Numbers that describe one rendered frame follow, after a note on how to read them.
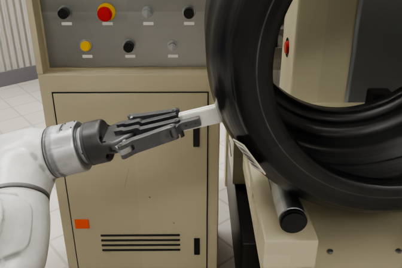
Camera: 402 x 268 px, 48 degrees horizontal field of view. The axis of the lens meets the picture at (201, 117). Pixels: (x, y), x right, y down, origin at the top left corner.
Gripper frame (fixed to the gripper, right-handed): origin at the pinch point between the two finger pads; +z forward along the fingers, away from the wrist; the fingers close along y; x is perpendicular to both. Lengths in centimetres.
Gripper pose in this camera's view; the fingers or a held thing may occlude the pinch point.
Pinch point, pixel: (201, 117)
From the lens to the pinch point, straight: 75.9
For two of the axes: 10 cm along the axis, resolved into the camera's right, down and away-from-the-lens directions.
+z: 9.7, -2.3, -1.0
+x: 2.5, 8.8, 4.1
